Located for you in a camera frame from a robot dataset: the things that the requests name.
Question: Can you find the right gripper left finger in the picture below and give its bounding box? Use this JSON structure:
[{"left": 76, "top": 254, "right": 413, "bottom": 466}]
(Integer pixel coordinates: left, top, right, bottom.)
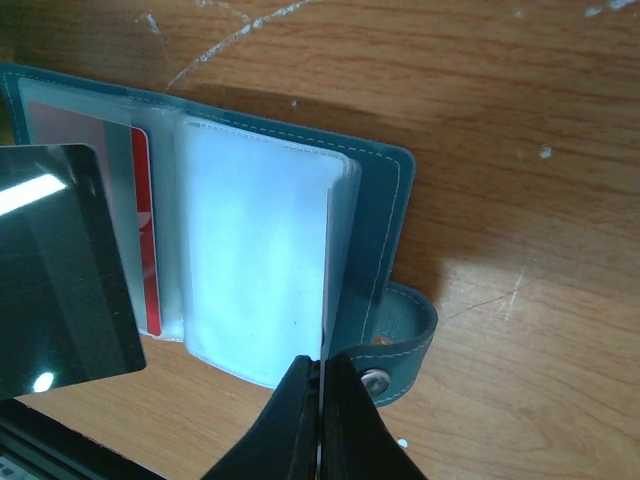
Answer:
[{"left": 204, "top": 356, "right": 320, "bottom": 479}]

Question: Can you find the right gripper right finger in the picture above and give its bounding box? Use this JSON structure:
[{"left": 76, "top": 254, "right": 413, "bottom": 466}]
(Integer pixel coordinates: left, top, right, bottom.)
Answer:
[{"left": 319, "top": 354, "right": 425, "bottom": 480}]

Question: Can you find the teal card holder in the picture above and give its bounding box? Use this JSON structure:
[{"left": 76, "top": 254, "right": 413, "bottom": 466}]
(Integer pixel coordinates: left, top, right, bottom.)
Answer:
[{"left": 1, "top": 63, "right": 438, "bottom": 406}]

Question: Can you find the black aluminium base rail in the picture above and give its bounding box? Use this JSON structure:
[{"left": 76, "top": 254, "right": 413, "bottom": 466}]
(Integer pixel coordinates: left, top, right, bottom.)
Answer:
[{"left": 1, "top": 399, "right": 160, "bottom": 479}]

